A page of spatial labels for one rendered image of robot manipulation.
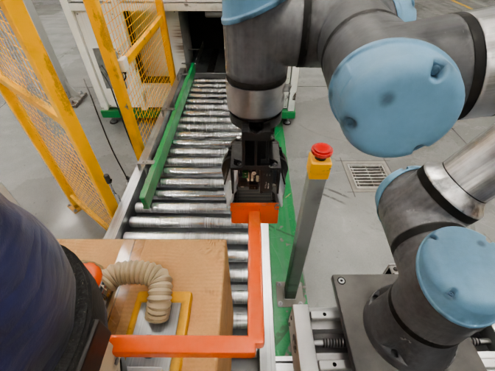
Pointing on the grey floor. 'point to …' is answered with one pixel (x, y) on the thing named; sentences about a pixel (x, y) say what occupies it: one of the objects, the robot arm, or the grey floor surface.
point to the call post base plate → (288, 299)
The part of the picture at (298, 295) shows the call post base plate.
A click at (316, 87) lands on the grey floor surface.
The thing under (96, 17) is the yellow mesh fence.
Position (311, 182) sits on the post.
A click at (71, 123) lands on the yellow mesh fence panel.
